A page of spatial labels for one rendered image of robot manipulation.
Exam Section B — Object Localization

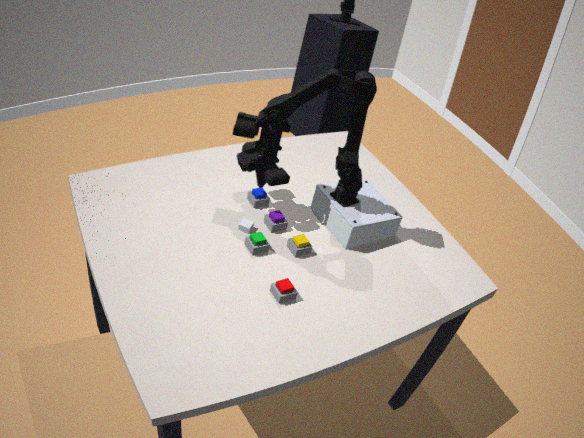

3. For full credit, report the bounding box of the red button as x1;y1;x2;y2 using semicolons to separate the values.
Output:
269;278;298;304

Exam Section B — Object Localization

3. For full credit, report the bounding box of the green button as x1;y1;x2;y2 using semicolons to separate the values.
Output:
244;232;270;256

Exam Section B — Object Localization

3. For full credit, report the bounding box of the yellow button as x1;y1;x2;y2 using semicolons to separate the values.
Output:
286;234;313;258

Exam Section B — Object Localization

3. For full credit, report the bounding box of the purple button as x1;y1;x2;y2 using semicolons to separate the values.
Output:
263;210;288;233

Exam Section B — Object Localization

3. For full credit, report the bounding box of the blue button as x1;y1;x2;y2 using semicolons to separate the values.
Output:
247;188;270;208

